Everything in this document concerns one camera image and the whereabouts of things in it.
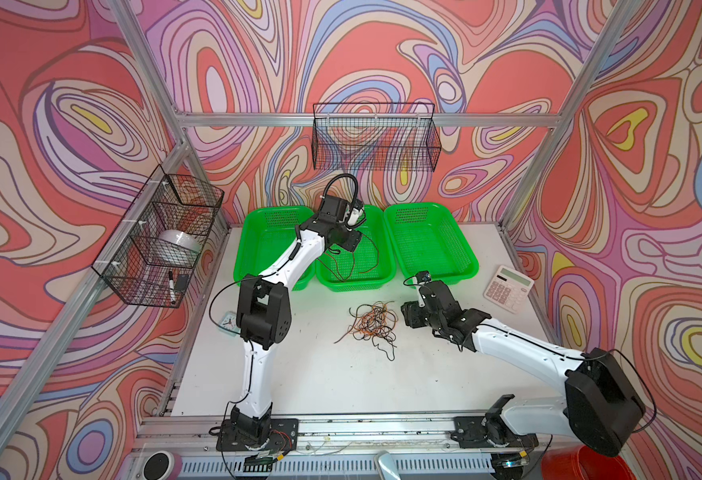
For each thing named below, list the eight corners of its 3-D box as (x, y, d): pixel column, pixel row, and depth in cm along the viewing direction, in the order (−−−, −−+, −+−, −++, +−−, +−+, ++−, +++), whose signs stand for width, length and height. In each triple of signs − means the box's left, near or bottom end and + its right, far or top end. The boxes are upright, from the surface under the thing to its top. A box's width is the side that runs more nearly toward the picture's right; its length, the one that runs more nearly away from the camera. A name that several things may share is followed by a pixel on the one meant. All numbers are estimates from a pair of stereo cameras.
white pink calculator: (481, 297, 100) (484, 293, 98) (496, 268, 108) (499, 264, 106) (518, 316, 95) (522, 313, 93) (531, 284, 103) (534, 280, 101)
